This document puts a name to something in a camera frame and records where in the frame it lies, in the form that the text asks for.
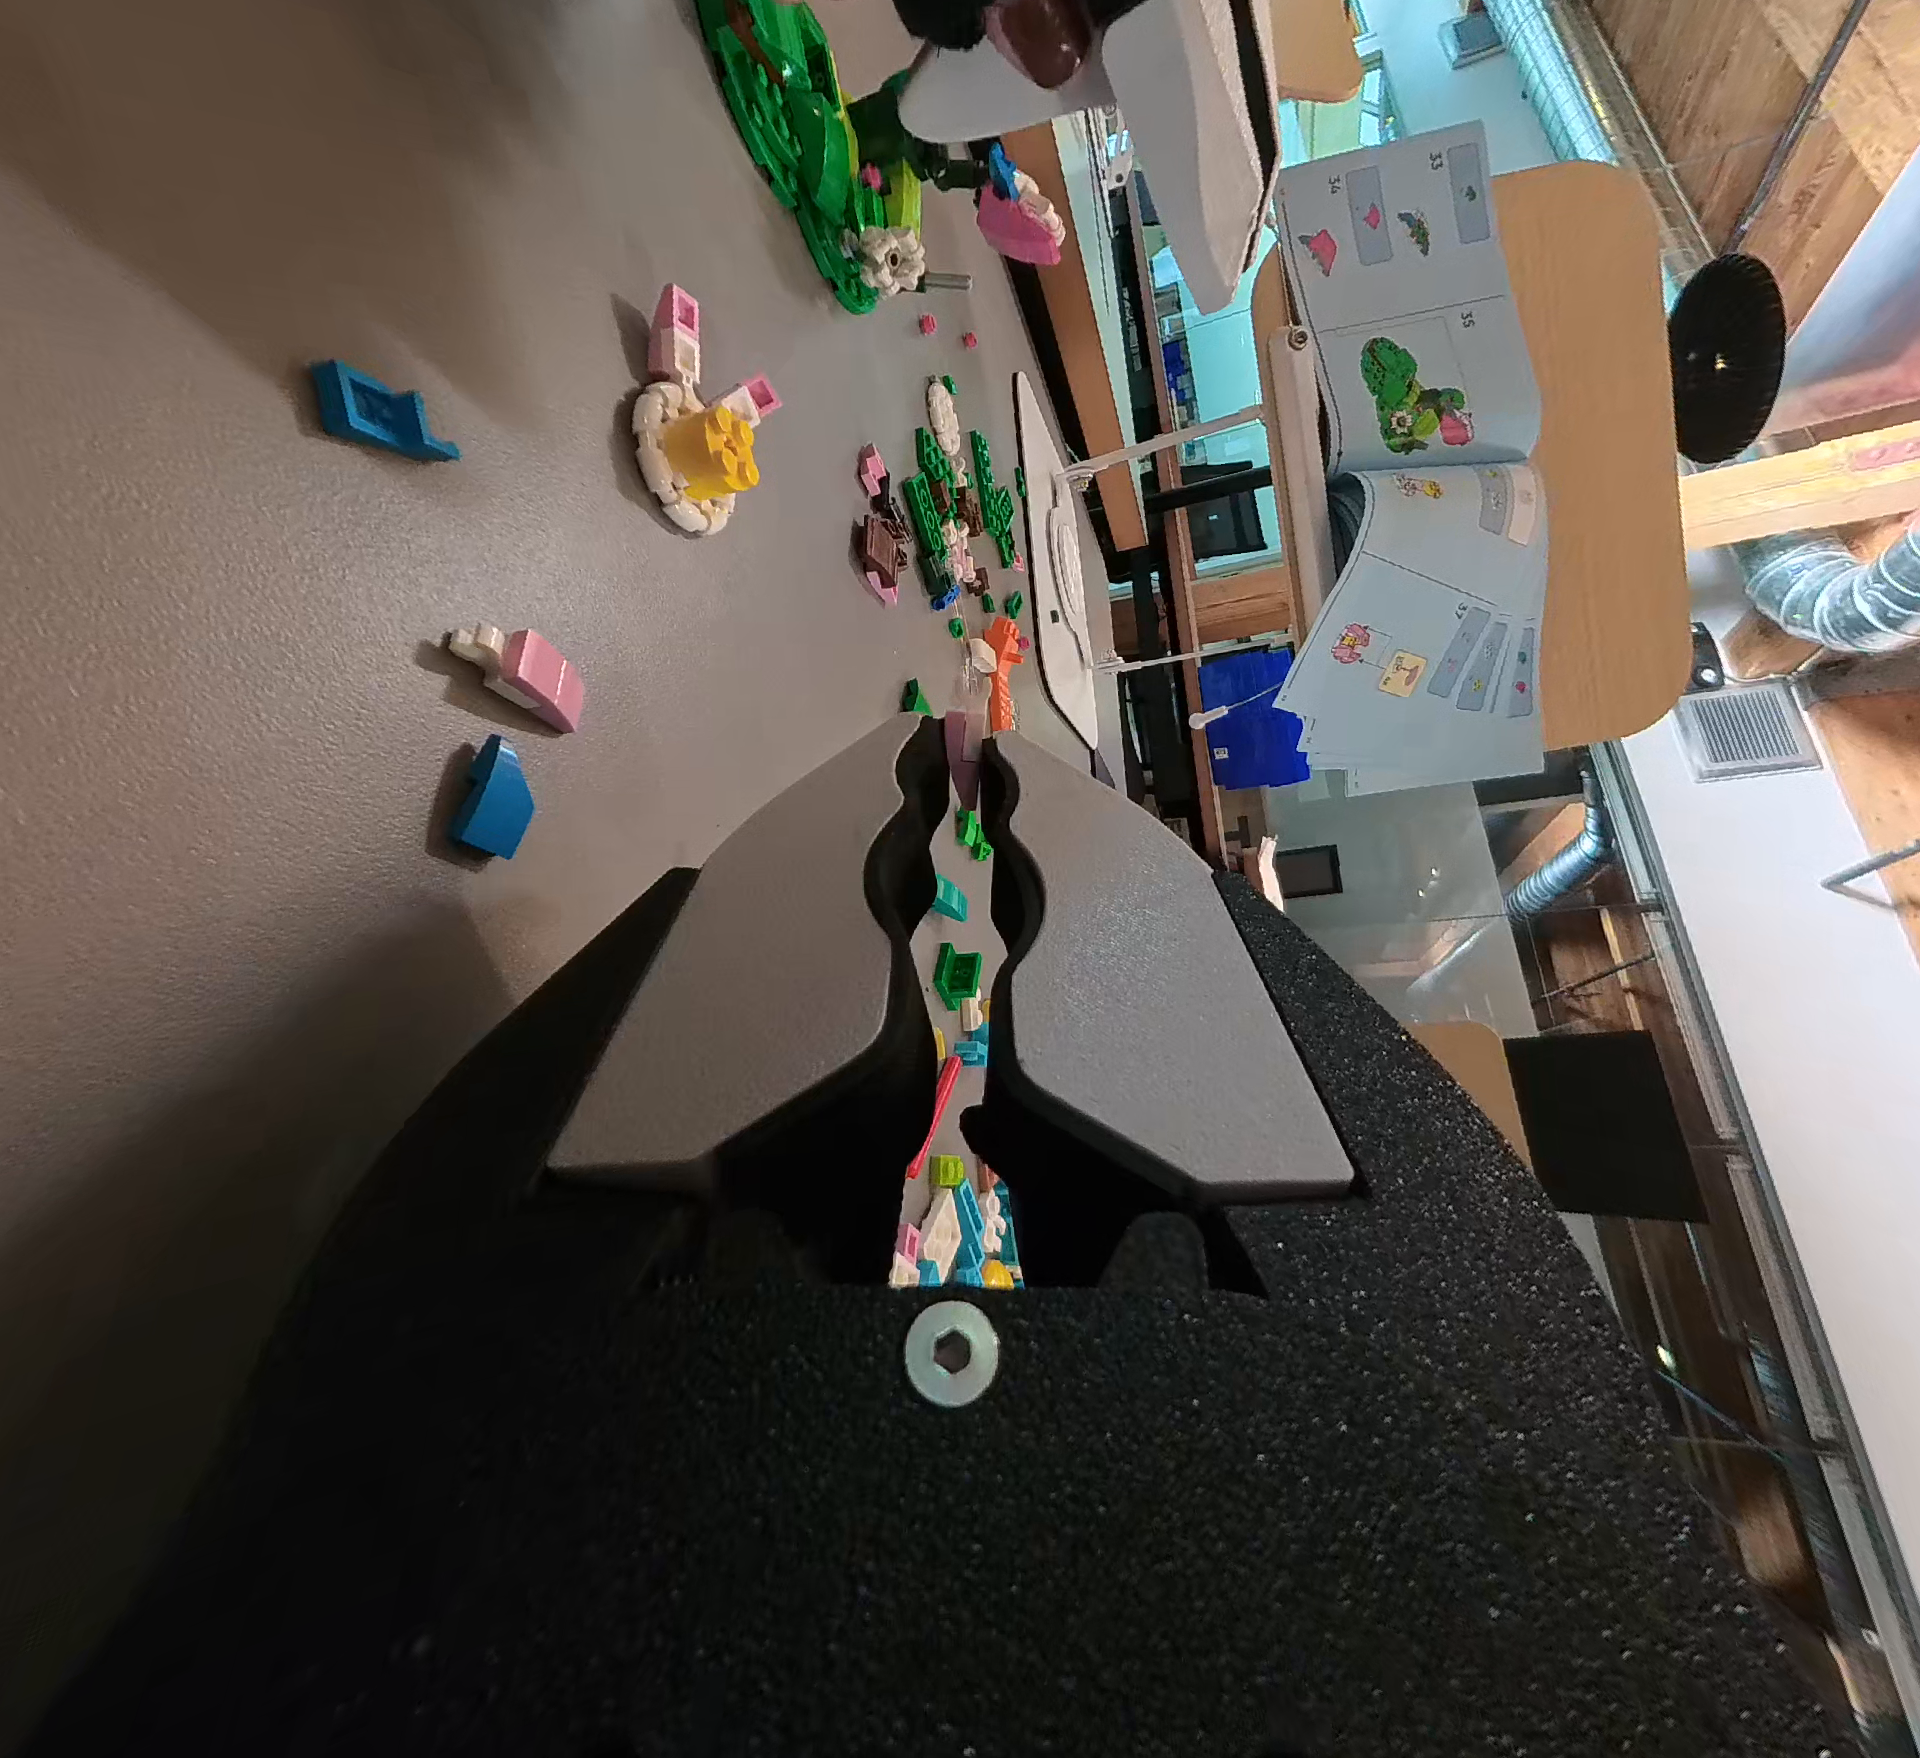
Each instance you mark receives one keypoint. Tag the black square panel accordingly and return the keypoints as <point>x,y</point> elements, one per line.
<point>1605,1129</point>

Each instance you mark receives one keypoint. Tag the thick silver duct elbow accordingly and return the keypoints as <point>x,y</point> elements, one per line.
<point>1839,597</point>

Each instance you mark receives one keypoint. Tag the scatter of mixed small lego bricks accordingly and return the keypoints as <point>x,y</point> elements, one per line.
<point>949,1226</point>

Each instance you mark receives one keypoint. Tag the pile of green brown lego pieces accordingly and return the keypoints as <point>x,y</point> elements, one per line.
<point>939,513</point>

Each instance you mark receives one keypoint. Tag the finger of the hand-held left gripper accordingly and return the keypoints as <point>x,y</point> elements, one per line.
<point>1265,63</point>
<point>1185,139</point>

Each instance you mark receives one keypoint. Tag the wall vent grille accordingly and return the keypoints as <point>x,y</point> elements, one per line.
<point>1749,729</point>

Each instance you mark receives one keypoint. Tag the blue curved lego slope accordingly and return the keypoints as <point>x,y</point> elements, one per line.
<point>493,798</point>

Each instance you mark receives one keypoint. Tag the pink lego flower piece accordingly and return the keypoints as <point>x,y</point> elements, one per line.
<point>1016,221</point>

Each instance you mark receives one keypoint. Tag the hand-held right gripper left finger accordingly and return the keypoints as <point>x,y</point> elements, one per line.
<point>720,979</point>

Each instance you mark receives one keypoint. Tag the white book stand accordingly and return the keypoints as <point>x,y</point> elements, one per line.
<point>1058,558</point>

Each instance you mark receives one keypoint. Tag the black round disc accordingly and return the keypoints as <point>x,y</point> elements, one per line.
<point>1724,357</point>

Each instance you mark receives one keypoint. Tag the light wooden chair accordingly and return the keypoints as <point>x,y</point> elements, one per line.
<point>1605,469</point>
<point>1463,1068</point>
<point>1320,18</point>

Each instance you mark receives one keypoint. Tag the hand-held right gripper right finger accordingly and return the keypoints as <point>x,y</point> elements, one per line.
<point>1171,1022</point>

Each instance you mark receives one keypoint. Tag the green lego garden build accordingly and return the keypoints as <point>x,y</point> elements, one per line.
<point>780,92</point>

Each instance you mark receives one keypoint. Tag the thin silver duct pipe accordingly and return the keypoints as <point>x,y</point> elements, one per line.
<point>1556,866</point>

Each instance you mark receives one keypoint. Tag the yellow and white lego flower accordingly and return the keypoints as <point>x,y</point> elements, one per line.
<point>704,447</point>

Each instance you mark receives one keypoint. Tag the blue lego plate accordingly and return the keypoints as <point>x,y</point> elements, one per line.
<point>369,405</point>

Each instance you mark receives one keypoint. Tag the lego instruction booklet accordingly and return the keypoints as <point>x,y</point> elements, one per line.
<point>1411,272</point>

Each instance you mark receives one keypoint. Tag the orange lego piece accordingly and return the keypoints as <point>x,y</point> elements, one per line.
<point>1003,656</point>

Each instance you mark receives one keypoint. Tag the pink and white lego piece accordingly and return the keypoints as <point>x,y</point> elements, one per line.
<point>536,681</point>

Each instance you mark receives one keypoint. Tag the black monitor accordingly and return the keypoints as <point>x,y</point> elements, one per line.
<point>1226,517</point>

